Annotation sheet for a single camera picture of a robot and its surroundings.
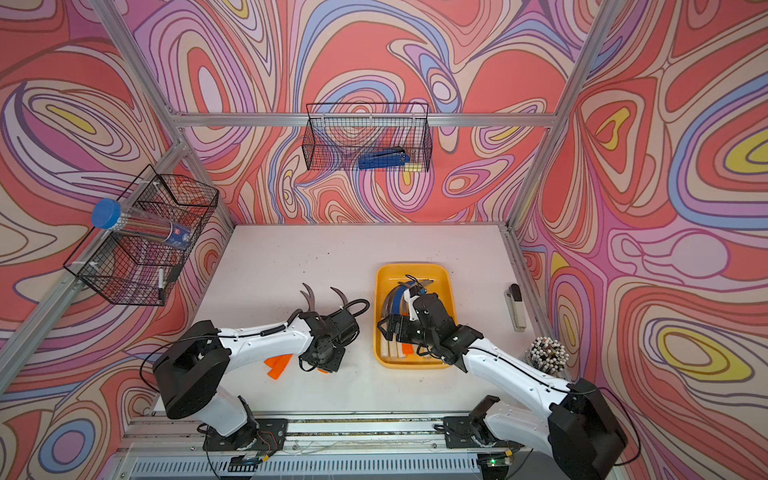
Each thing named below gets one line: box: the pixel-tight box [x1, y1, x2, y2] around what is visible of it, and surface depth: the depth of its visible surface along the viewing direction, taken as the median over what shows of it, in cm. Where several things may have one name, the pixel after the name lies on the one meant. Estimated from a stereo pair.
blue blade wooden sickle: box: [382, 281, 413, 319], surface depth 98 cm
